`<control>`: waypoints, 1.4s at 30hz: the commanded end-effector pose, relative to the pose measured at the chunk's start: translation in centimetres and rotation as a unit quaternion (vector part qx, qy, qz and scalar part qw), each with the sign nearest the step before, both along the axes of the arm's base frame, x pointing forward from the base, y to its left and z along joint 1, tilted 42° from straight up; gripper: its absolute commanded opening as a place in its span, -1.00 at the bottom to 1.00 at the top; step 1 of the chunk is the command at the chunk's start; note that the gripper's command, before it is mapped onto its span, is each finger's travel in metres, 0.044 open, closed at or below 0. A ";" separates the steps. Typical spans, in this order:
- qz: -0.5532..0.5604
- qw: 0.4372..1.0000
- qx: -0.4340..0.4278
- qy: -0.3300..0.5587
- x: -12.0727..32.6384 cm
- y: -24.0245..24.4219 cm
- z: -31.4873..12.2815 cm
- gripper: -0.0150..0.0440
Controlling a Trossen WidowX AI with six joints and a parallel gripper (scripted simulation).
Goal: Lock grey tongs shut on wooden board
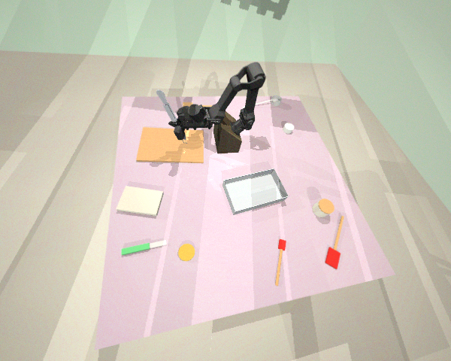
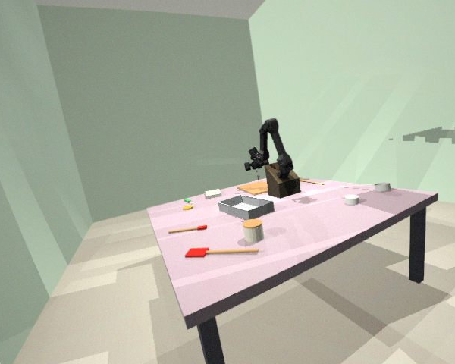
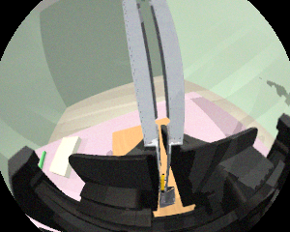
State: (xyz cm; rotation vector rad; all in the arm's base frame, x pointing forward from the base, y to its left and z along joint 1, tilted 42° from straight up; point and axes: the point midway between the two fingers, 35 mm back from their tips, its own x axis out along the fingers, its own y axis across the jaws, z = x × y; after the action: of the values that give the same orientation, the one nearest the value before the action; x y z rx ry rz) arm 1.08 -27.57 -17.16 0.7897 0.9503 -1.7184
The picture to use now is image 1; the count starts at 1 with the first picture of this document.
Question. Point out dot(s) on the yellow round disc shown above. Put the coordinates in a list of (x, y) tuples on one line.
[(186, 252)]

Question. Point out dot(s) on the white short cylinder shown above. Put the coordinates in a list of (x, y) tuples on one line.
[(288, 128)]

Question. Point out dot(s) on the red spatula with wooden handle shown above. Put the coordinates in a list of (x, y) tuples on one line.
[(333, 256)]

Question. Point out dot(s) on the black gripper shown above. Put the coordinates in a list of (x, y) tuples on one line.
[(179, 130)]

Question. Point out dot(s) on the grey cylindrical canister with wooden lid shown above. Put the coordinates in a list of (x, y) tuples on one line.
[(322, 208)]

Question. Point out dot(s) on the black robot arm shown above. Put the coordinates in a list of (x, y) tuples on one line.
[(205, 117)]

